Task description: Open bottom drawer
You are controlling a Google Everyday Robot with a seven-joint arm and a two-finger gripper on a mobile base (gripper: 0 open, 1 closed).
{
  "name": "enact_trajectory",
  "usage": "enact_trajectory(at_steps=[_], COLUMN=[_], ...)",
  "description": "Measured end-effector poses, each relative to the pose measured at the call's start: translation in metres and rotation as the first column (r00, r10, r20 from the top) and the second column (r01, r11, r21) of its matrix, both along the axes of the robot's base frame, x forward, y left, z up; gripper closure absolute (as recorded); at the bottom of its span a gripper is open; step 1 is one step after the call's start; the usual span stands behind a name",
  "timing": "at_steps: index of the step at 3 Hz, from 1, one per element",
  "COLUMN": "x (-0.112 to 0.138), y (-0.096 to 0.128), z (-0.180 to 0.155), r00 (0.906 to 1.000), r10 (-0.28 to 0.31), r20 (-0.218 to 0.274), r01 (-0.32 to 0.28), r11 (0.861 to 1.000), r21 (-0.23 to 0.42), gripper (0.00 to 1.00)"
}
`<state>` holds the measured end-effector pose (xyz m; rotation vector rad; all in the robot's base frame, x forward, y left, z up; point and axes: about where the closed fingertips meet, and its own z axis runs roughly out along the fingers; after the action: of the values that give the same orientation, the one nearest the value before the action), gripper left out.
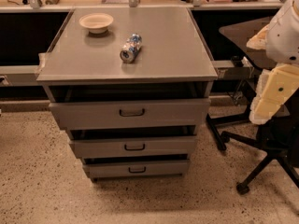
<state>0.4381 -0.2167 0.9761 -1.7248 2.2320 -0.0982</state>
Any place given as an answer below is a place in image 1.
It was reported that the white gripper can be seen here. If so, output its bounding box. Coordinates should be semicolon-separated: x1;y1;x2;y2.
247;25;299;124

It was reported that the grey bottom drawer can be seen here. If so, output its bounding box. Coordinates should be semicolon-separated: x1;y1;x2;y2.
83;160;190;179

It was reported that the grey drawer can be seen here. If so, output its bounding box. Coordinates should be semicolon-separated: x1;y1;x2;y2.
50;99;210;130
83;160;190;179
69;136;197;158

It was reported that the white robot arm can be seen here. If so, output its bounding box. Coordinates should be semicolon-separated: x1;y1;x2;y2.
247;0;299;125

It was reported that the grey top drawer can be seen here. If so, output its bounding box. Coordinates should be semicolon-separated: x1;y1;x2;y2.
50;99;210;130

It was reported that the grey middle drawer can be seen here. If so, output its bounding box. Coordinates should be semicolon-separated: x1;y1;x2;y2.
69;136;197;158

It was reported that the grey drawer cabinet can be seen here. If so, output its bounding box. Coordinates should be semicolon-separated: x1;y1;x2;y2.
36;6;219;183

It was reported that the black office chair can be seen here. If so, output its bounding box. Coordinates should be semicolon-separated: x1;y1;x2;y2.
206;18;299;195

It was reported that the blue silver soda can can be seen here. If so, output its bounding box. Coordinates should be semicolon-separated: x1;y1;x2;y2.
120;34;142;63

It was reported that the white paper bowl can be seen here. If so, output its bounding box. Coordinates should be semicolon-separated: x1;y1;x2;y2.
79;13;114;34

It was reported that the long workbench shelf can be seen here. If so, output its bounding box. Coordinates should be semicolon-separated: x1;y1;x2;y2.
0;0;299;87

